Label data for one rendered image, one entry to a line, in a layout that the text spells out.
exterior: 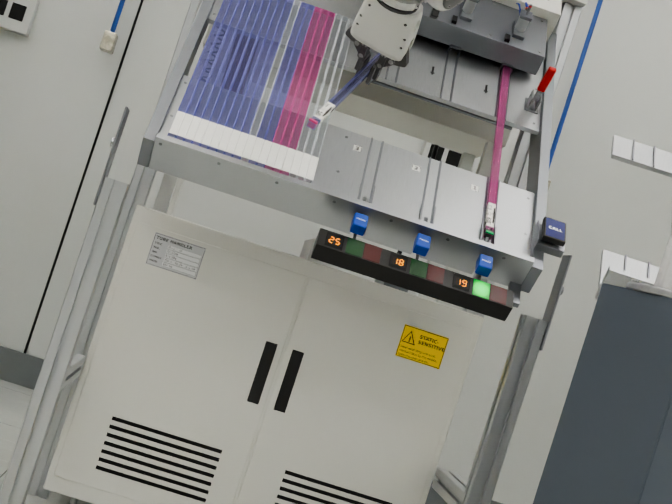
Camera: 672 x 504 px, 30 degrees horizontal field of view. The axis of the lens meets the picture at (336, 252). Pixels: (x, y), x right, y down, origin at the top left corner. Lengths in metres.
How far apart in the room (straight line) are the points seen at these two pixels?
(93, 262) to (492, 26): 0.94
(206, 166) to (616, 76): 2.40
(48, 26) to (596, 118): 1.80
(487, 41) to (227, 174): 0.67
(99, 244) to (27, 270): 1.99
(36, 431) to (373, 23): 0.86
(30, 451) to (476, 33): 1.15
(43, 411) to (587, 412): 0.90
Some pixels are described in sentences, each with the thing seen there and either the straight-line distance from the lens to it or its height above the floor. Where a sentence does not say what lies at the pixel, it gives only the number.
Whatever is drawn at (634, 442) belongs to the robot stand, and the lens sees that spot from 1.65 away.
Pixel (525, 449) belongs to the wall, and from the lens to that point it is 4.20.
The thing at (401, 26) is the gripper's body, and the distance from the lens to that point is 2.06.
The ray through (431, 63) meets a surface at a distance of 2.47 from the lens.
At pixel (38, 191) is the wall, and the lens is 4.08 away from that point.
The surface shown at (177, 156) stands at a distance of 2.08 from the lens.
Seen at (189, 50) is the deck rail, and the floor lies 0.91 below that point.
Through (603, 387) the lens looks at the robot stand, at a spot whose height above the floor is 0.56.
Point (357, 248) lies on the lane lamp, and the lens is 2.04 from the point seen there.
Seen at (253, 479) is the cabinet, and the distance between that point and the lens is 2.42.
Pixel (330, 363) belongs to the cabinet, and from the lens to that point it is 2.40.
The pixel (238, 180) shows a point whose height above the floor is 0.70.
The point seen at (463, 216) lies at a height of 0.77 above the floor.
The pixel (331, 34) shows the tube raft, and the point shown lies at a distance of 2.42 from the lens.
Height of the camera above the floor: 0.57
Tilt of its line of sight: 2 degrees up
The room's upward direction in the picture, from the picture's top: 18 degrees clockwise
